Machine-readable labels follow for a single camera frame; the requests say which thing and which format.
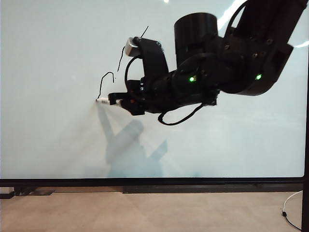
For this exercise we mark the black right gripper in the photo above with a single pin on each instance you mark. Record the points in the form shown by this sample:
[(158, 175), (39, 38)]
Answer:
[(141, 99)]

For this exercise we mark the white marker pen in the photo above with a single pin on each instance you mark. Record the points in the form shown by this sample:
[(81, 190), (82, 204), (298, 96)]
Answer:
[(103, 100)]

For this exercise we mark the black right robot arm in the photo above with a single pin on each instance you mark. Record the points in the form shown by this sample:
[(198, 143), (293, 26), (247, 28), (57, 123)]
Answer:
[(241, 60)]

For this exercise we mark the black stand foot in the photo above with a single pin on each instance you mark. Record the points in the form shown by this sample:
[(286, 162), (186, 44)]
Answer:
[(24, 191)]

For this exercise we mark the white box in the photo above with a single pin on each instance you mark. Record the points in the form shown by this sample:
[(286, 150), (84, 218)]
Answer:
[(5, 191)]

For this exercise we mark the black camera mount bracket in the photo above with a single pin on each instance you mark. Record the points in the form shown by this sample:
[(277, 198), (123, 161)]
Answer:
[(153, 58)]

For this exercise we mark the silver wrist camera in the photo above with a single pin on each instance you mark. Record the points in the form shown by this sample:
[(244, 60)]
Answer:
[(131, 46)]

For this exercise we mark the white glass whiteboard black frame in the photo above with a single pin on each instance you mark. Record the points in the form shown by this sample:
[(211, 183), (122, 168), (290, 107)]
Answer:
[(48, 120)]

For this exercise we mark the black stand post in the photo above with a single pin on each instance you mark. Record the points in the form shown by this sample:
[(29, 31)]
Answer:
[(304, 207)]

